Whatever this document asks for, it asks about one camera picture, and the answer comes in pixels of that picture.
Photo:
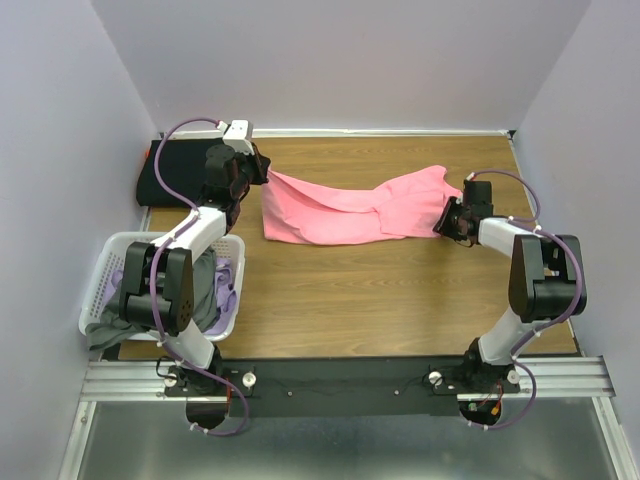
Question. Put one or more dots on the aluminium extrusion rail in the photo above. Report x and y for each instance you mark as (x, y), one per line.
(539, 376)

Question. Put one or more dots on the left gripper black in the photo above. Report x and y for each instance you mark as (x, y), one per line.
(260, 164)

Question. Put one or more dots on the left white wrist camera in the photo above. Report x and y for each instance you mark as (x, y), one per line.
(238, 135)

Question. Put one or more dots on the grey t shirt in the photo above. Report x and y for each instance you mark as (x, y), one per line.
(111, 329)

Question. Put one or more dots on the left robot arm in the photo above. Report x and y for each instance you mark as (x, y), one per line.
(157, 289)

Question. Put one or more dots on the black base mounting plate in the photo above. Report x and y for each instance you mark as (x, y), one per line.
(269, 404)

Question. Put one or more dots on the white plastic laundry basket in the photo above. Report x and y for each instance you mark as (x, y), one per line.
(112, 258)

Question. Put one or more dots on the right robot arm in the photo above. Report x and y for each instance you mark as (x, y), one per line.
(546, 285)

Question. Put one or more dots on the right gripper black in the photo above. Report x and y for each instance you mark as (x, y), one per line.
(442, 226)

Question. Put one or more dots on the pink t shirt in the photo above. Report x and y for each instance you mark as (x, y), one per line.
(409, 206)

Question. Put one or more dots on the black folded t shirt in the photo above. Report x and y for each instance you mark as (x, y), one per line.
(182, 167)

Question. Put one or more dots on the lavender t shirt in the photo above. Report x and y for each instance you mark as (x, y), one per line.
(225, 292)

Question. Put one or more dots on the white wall base trim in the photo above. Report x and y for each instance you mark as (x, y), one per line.
(372, 133)

